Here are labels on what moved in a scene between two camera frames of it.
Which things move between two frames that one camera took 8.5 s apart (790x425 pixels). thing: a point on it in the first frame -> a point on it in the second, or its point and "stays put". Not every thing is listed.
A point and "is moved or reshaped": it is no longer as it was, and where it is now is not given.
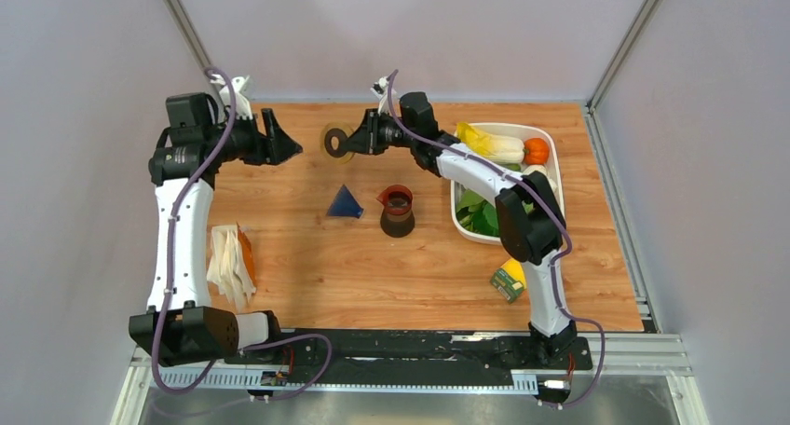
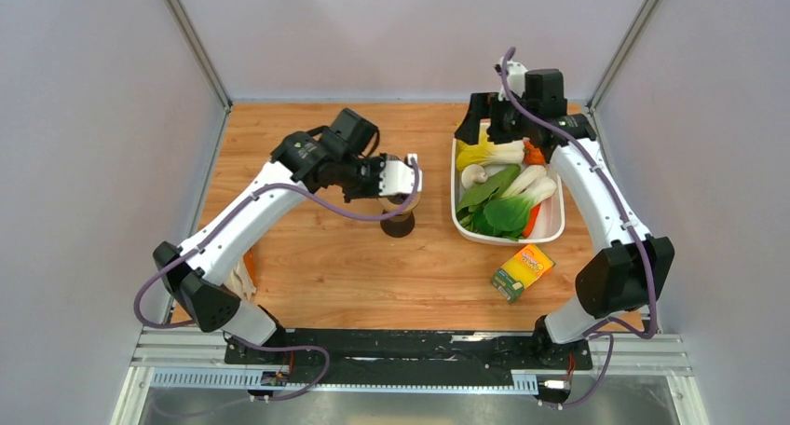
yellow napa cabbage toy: [500, 150] stays put
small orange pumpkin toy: [536, 151] stays put
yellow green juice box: [510, 281] stays put
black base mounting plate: [389, 349] stays put
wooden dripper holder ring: [341, 136] is moved or reshaped
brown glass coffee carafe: [398, 219] stays put
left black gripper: [274, 147] -> [377, 163]
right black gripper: [366, 138] -> [482, 107]
